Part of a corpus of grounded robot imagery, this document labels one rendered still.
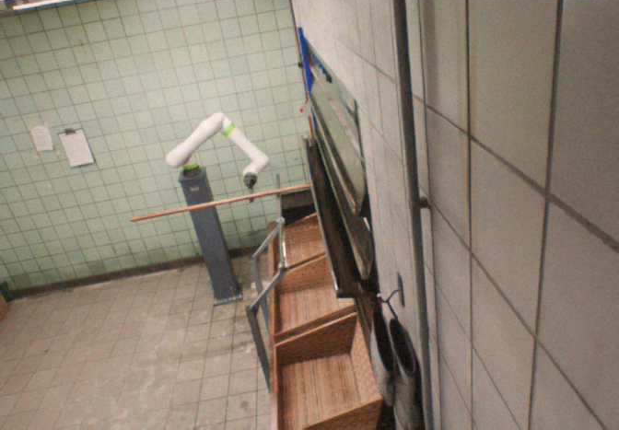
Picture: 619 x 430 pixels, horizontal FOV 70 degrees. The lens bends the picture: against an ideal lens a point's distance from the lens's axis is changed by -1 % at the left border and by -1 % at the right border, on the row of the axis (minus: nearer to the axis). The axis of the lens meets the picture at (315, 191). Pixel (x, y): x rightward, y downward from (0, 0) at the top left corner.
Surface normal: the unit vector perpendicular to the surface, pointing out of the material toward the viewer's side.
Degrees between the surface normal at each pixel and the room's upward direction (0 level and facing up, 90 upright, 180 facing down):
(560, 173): 90
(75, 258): 90
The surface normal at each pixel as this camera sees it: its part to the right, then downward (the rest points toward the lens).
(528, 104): -0.98, 0.18
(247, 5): 0.10, 0.41
